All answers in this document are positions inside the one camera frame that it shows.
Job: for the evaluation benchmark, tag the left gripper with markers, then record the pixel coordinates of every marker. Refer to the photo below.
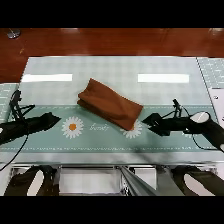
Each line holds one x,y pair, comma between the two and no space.
41,122

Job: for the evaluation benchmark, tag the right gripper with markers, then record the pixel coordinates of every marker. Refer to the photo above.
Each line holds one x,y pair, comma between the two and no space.
160,124

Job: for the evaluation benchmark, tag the brown T-shirt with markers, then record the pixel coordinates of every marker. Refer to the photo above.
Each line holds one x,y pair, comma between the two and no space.
110,103

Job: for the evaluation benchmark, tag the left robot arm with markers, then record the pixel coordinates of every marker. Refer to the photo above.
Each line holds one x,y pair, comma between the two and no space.
11,131

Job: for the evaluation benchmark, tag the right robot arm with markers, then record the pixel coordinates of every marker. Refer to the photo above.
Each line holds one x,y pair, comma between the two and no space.
203,125

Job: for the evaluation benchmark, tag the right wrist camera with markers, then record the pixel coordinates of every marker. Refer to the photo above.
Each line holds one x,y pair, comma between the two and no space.
176,104

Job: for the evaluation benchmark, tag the silver frame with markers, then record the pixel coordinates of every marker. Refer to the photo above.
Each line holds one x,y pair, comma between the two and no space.
133,181

